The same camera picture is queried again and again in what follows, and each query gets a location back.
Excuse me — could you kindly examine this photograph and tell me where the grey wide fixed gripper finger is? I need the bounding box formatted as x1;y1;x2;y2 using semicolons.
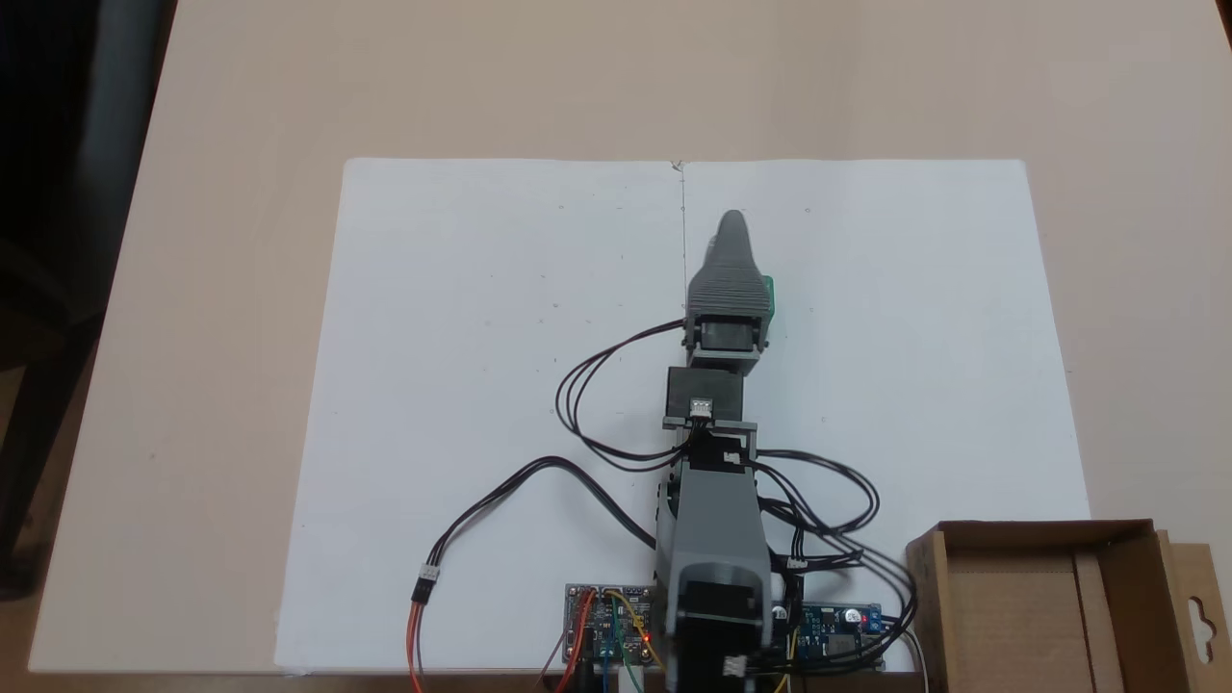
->
686;210;774;319

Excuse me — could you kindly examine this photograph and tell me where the white paper sheet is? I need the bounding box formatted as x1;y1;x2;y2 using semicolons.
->
679;159;1093;675
274;159;686;675

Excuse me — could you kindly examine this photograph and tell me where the circuit board with blue parts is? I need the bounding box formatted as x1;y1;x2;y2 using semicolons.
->
775;602;886;671

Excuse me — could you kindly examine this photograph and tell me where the brown cardboard box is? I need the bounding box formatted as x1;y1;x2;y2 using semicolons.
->
905;520;1232;693

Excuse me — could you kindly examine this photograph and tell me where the black motor cable loop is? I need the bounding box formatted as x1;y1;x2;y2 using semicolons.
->
555;321;690;475

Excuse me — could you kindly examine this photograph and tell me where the black motor cable bundle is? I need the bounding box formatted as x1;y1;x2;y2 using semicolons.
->
756;448;920;675

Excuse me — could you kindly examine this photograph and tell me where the circuit board with orange wires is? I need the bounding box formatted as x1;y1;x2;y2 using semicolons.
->
563;582;667;667

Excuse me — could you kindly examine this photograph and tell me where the white cable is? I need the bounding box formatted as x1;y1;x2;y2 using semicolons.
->
905;630;933;693

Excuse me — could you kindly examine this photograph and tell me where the black and orange cable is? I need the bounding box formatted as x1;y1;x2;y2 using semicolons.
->
406;456;665;693

